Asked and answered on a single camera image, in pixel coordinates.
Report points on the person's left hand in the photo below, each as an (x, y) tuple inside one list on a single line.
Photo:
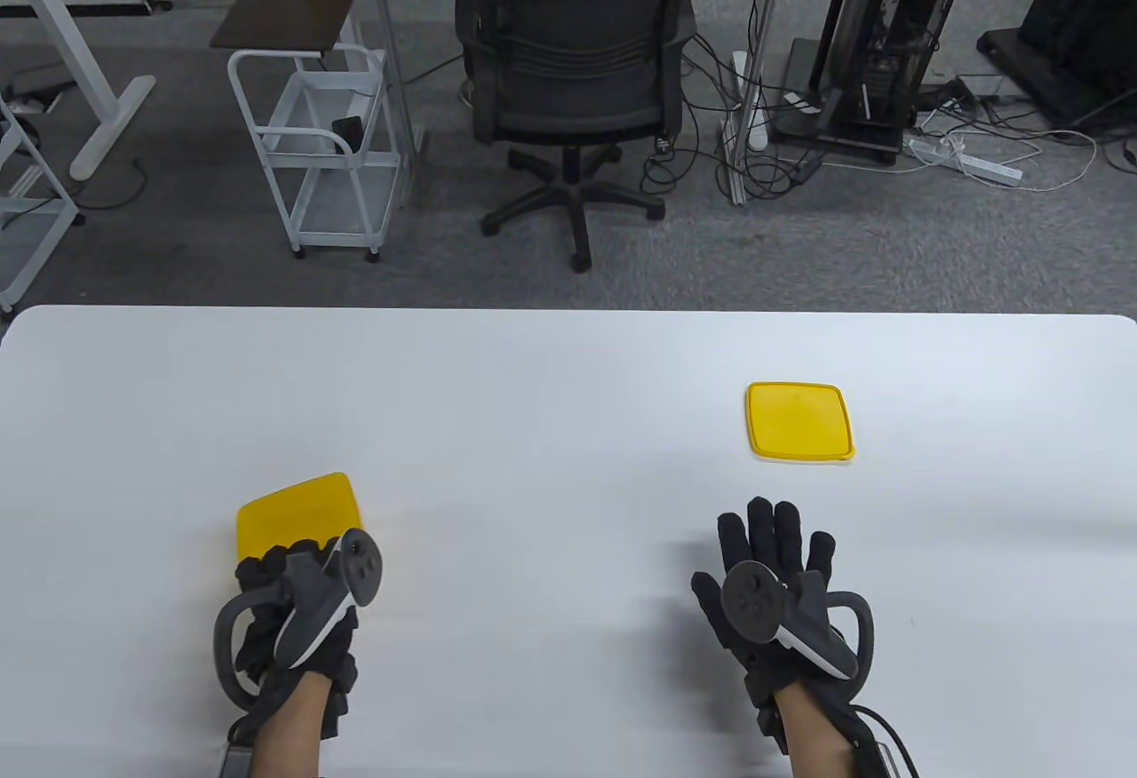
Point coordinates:
[(333, 680)]

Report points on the person's right hand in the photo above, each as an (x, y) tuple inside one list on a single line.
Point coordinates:
[(768, 538)]

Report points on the person's right middle finger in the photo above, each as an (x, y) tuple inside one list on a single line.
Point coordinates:
[(762, 529)]

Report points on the person's left fingers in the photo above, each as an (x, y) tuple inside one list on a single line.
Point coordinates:
[(266, 567)]

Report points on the person's right thumb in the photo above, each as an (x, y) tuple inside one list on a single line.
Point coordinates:
[(707, 600)]

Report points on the person's right little finger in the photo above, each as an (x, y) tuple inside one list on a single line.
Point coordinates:
[(821, 560)]

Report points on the yellow plastic container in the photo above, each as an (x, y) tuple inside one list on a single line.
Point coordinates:
[(298, 507)]

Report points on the person's right forearm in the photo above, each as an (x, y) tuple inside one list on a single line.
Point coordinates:
[(817, 738)]

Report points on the person's left forearm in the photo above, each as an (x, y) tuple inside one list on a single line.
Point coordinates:
[(289, 729)]

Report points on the yellow square lid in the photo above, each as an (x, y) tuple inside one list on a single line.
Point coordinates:
[(799, 421)]

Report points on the white wheeled cart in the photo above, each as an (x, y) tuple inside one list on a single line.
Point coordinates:
[(342, 192)]

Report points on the white metal rack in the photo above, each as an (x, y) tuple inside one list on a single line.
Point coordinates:
[(31, 227)]

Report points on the long white power strip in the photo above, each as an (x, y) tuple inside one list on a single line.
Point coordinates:
[(968, 161)]

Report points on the black computer tower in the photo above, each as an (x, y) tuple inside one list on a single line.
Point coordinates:
[(888, 50)]

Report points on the black mesh office chair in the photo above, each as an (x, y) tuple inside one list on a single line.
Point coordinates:
[(577, 41)]

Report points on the white desk leg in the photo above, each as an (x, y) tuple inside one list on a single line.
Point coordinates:
[(75, 59)]

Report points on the dark brown board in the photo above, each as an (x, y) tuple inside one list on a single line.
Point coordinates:
[(293, 3)]

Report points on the black equipment stand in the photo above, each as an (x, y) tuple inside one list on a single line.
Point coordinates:
[(1075, 23)]

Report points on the aluminium frame leg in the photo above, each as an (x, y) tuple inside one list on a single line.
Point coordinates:
[(391, 59), (759, 59)]

